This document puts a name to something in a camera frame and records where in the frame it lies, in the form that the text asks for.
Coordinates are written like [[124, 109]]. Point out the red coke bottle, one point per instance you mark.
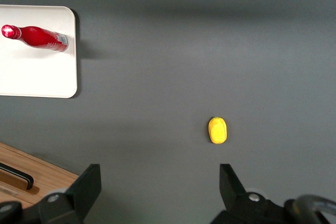
[[36, 37]]

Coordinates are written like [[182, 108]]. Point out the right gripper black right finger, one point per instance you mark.
[[233, 197]]

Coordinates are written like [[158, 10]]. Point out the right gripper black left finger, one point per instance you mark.
[[78, 195]]

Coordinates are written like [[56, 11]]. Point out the yellow toy lemon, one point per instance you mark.
[[218, 130]]

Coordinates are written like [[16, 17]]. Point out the cream plastic tray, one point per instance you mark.
[[39, 77]]

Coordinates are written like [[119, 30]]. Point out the wooden drawer cabinet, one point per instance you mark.
[[52, 174]]

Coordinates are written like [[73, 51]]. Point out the wooden drawer front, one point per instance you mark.
[[44, 179]]

